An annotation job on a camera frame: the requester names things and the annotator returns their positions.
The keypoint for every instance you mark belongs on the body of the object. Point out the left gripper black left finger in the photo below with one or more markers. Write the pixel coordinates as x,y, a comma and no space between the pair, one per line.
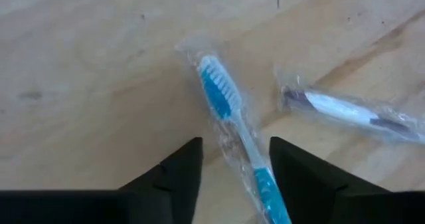
149,207

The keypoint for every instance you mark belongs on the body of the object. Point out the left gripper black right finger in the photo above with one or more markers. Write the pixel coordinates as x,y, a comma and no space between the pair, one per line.
325,204

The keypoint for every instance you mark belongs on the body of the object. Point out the dark purple toothbrush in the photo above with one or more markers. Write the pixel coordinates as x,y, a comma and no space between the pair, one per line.
338,109

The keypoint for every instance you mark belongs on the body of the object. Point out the blue toothbrush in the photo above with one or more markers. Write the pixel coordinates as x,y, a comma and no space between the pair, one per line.
217,94

